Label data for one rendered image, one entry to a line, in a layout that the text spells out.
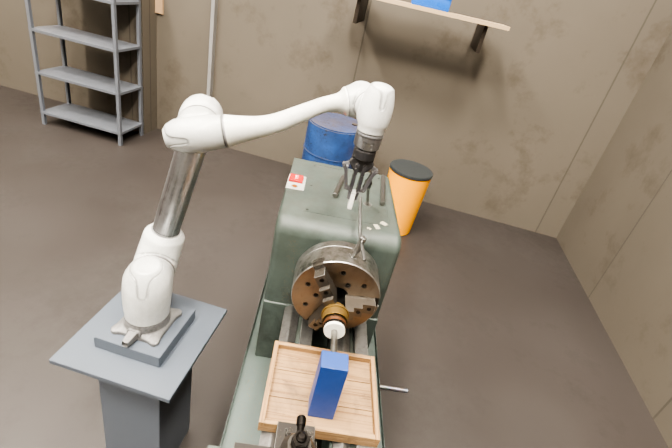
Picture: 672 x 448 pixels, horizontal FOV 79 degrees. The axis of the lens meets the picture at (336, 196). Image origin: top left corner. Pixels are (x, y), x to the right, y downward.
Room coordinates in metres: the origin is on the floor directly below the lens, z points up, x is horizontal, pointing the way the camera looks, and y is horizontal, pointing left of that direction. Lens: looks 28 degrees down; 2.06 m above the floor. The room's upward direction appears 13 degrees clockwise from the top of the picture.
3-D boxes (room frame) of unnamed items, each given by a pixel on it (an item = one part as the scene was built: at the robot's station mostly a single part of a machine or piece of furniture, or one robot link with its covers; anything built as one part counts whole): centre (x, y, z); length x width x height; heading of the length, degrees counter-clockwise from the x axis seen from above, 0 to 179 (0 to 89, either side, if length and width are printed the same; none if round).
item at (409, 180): (3.55, -0.63, 0.33); 0.41 x 0.41 x 0.65
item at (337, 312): (1.01, -0.09, 1.08); 0.09 x 0.09 x 0.09; 5
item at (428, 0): (3.90, -0.42, 2.03); 0.33 x 0.23 x 0.11; 85
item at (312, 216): (1.55, -0.02, 1.06); 0.59 x 0.48 x 0.39; 5
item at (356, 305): (1.09, -0.17, 1.09); 0.12 x 0.11 x 0.05; 95
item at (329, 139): (3.78, 0.14, 0.43); 0.58 x 0.58 x 0.86
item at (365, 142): (1.29, -0.06, 1.61); 0.09 x 0.09 x 0.06
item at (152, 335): (1.04, 0.58, 0.83); 0.22 x 0.18 x 0.06; 175
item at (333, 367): (0.81, -0.10, 1.00); 0.08 x 0.06 x 0.23; 95
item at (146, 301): (1.07, 0.58, 0.97); 0.18 x 0.16 x 0.22; 17
